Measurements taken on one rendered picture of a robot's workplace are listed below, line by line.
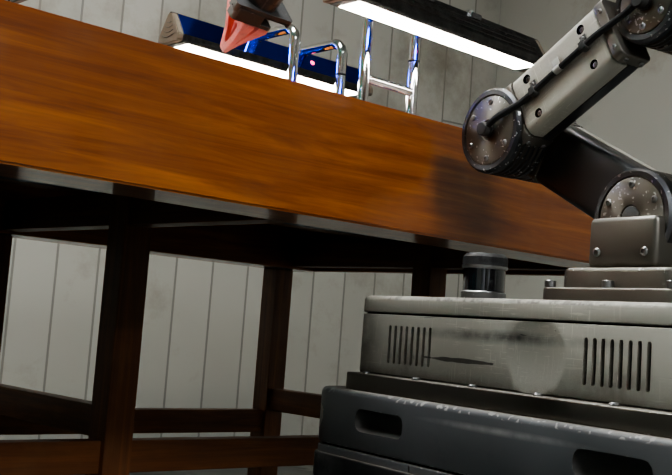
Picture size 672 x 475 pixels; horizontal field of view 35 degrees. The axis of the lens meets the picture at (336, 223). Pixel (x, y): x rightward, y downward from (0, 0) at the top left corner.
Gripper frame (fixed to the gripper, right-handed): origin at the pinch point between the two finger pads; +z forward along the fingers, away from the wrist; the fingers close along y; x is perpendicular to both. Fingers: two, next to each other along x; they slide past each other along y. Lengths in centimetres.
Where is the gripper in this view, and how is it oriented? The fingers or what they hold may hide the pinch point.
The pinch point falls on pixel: (225, 45)
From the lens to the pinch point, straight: 161.3
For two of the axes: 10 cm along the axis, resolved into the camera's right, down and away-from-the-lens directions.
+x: 3.7, 7.5, -5.5
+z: -5.8, 6.5, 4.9
